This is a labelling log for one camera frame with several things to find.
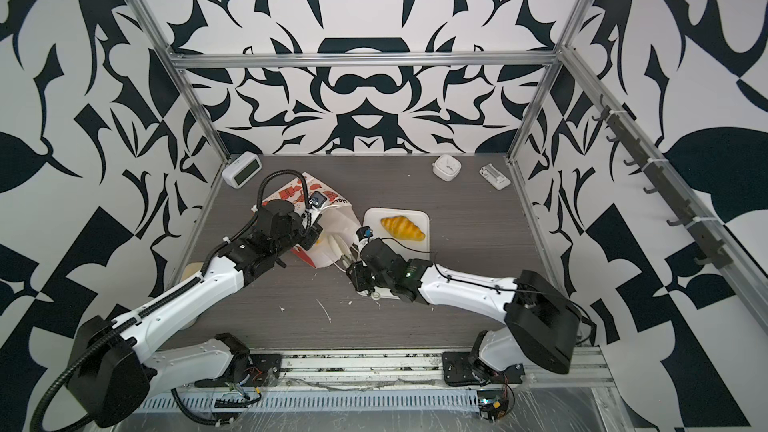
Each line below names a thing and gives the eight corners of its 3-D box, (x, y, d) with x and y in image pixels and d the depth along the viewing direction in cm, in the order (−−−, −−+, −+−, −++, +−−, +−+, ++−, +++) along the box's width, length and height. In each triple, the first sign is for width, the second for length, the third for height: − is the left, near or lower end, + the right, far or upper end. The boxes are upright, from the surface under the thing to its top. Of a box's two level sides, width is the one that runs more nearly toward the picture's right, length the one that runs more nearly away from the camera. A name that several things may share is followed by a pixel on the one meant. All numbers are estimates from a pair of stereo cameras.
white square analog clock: (427, 171, 116) (427, 167, 114) (441, 155, 122) (442, 151, 120) (449, 183, 113) (450, 178, 111) (462, 166, 118) (464, 162, 116)
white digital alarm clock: (228, 186, 113) (220, 172, 107) (252, 164, 120) (245, 150, 114) (240, 191, 111) (232, 178, 105) (263, 169, 118) (257, 155, 112)
